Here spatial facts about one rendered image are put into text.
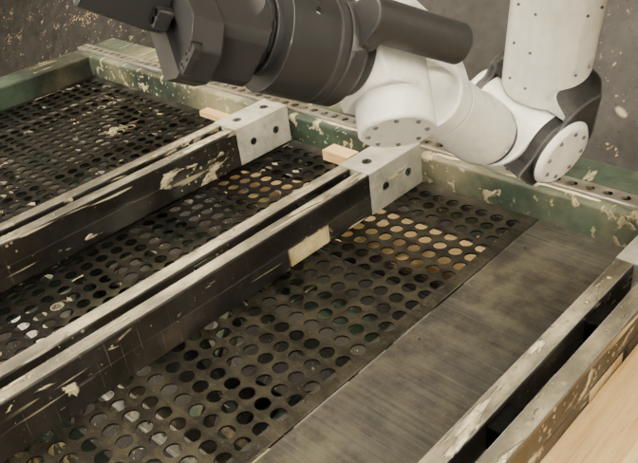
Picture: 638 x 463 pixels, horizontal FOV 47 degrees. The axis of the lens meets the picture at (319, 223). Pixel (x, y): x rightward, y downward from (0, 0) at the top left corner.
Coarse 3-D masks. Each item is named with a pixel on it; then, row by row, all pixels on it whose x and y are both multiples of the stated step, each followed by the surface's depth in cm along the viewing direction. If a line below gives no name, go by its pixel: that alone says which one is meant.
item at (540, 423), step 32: (608, 288) 80; (576, 320) 77; (608, 320) 76; (544, 352) 73; (576, 352) 73; (608, 352) 74; (512, 384) 70; (544, 384) 74; (576, 384) 70; (480, 416) 67; (512, 416) 67; (544, 416) 66; (576, 416) 72; (448, 448) 64; (480, 448) 67; (512, 448) 64; (544, 448) 68
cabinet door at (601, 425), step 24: (624, 384) 76; (600, 408) 73; (624, 408) 73; (576, 432) 71; (600, 432) 71; (624, 432) 70; (552, 456) 69; (576, 456) 69; (600, 456) 68; (624, 456) 68
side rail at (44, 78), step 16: (48, 64) 179; (64, 64) 178; (80, 64) 180; (0, 80) 173; (16, 80) 171; (32, 80) 173; (48, 80) 175; (64, 80) 178; (80, 80) 181; (0, 96) 168; (16, 96) 171; (32, 96) 174; (48, 96) 177; (32, 112) 175; (0, 128) 171
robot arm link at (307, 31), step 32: (192, 0) 48; (224, 0) 51; (256, 0) 53; (288, 0) 53; (320, 0) 54; (160, 32) 52; (192, 32) 47; (224, 32) 49; (256, 32) 51; (288, 32) 53; (320, 32) 53; (160, 64) 51; (192, 64) 48; (224, 64) 51; (256, 64) 52; (288, 64) 53; (320, 64) 54; (288, 96) 57
